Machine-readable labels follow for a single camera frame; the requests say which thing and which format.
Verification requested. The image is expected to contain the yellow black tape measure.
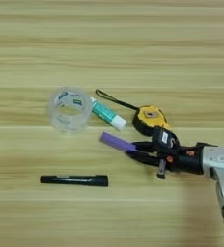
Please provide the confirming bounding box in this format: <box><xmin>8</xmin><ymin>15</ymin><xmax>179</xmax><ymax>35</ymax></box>
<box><xmin>95</xmin><ymin>89</ymin><xmax>172</xmax><ymax>138</ymax></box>

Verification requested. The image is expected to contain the black marker pen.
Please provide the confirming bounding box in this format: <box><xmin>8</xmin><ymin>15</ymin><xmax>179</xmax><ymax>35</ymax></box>
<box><xmin>40</xmin><ymin>174</ymin><xmax>109</xmax><ymax>188</ymax></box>

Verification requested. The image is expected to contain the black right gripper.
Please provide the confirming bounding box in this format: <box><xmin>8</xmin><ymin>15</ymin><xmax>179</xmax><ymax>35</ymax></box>
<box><xmin>126</xmin><ymin>140</ymin><xmax>205</xmax><ymax>180</ymax></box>

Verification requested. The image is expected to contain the purple cylinder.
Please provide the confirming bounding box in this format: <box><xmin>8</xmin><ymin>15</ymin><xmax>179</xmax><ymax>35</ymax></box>
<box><xmin>99</xmin><ymin>131</ymin><xmax>139</xmax><ymax>154</ymax></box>

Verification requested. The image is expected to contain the green white glue stick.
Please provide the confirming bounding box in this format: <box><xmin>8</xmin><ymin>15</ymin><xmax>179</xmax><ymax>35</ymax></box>
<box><xmin>90</xmin><ymin>96</ymin><xmax>128</xmax><ymax>132</ymax></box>

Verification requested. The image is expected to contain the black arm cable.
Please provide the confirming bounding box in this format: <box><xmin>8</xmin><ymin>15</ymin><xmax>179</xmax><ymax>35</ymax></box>
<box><xmin>195</xmin><ymin>141</ymin><xmax>218</xmax><ymax>149</ymax></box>

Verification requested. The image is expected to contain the clear adhesive tape roll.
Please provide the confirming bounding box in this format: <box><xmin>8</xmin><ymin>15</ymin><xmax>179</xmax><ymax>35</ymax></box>
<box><xmin>49</xmin><ymin>86</ymin><xmax>94</xmax><ymax>135</ymax></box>

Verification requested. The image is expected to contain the black box with white label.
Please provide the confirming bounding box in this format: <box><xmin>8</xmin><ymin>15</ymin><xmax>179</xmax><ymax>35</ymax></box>
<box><xmin>151</xmin><ymin>126</ymin><xmax>181</xmax><ymax>156</ymax></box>

